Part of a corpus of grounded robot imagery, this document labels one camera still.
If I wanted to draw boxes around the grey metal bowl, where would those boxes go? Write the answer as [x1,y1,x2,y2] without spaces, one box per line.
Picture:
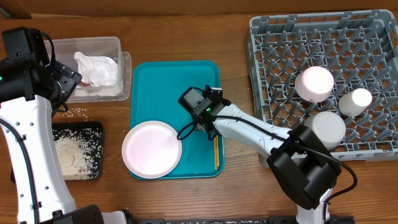
[304,111,346,149]

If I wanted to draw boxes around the teal plastic serving tray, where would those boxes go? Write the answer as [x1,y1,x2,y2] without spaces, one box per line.
[130,60,225,179]

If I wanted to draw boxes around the white paper cup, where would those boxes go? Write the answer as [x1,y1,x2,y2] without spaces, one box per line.
[338,88,373,116]

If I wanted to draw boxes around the black rectangular tray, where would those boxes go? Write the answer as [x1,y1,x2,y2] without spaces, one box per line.
[10,121,105,181]

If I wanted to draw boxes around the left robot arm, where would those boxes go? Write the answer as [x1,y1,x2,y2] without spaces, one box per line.
[1,27,134,224]

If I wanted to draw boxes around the scattered rice grains on table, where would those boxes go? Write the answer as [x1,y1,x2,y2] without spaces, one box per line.
[54,107,92,122]

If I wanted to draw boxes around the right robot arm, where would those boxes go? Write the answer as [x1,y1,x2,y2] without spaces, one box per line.
[177,86,341,223]

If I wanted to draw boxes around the clear plastic waste bin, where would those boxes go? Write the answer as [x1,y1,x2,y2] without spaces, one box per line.
[53,37,132,103]

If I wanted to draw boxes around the red snack wrapper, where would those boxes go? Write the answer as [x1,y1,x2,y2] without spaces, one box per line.
[79,82,91,87]

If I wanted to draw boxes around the grey plastic dish rack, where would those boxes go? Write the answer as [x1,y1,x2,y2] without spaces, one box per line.
[244,10,397,161]

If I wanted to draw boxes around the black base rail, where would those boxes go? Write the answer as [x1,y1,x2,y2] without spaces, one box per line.
[124,214,355,224]

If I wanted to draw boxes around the white napkin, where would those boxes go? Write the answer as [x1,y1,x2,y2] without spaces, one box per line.
[74,52,118,87]
[73,86,122,97]

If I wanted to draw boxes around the pile of rice in tray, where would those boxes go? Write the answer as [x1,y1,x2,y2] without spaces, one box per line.
[52,128,103,180]

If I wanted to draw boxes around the large white dinner plate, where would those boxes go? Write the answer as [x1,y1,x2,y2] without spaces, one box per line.
[121,121,182,179]

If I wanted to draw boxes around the small white plate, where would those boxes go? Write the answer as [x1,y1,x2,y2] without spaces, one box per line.
[295,66,335,103]

